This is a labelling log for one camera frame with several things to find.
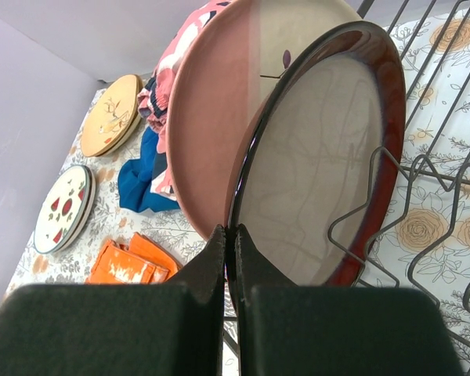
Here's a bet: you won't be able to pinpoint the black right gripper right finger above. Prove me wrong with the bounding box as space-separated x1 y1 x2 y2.
234 226 462 375

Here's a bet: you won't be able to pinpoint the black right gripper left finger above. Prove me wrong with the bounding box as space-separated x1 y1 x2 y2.
0 226 226 375

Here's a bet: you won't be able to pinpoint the brown rimmed cream plate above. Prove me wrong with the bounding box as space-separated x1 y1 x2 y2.
228 20 406 286

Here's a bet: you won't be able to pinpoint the white blue rimmed plate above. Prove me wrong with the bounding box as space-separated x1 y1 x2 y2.
33 165 90 254

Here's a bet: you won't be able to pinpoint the yellow rimmed plate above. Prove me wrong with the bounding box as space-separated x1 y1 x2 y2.
80 74 143 157

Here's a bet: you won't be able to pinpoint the tan bird pattern plate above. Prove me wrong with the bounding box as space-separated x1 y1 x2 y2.
101 78 144 157

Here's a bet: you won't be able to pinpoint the pink plate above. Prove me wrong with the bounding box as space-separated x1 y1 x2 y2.
166 1 360 238

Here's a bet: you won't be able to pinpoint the white blue striped plate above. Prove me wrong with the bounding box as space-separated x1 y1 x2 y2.
59 164 96 251

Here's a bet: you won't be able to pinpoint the orange tie-dye folded shorts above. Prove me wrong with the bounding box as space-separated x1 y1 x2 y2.
85 233 182 284

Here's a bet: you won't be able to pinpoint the blue cloth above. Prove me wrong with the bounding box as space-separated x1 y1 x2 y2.
117 128 179 213

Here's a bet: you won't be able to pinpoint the floral table mat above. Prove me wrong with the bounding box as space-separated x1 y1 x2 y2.
3 7 470 376

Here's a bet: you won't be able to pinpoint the pink navy patterned cloth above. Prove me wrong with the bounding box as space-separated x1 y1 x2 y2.
136 0 236 197

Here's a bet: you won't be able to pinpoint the black wire dish rack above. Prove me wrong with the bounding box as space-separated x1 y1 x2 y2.
219 0 470 376

